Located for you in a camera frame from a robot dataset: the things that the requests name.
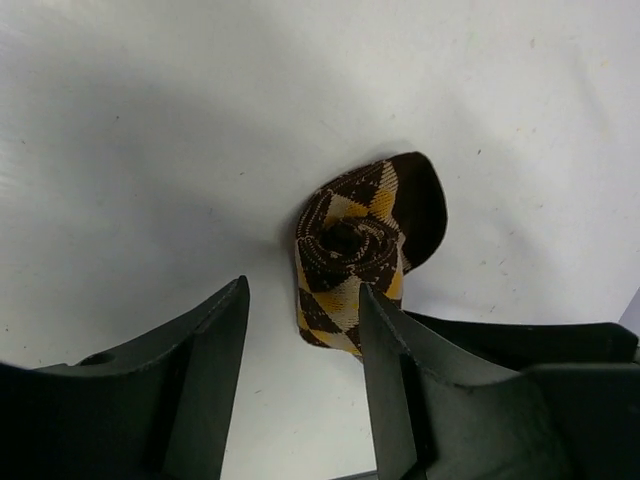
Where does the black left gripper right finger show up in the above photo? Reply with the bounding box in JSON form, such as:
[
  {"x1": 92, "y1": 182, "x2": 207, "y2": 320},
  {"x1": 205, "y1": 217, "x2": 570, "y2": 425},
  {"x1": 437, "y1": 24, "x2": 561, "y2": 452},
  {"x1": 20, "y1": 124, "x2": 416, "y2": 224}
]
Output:
[{"x1": 359, "y1": 286, "x2": 639, "y2": 479}]

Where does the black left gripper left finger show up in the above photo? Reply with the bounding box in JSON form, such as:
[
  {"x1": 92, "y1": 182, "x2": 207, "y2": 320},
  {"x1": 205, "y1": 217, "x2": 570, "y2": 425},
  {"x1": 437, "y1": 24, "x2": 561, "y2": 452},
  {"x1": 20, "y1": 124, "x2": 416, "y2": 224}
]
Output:
[{"x1": 1, "y1": 277, "x2": 250, "y2": 479}]

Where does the brown argyle sock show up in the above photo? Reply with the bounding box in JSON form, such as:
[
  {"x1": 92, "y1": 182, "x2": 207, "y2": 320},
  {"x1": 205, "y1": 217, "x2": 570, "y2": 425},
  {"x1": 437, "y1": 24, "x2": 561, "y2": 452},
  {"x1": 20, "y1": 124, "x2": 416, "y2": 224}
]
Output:
[{"x1": 294, "y1": 151, "x2": 448, "y2": 357}]

